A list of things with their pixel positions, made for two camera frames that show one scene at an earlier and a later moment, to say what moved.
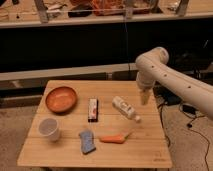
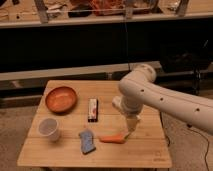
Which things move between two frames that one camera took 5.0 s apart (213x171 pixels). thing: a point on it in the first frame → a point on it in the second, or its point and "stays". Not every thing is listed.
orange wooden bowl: x=61 y=100 stays
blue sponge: x=87 y=141 stays
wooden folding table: x=96 y=124 stays
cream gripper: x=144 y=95 → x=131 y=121
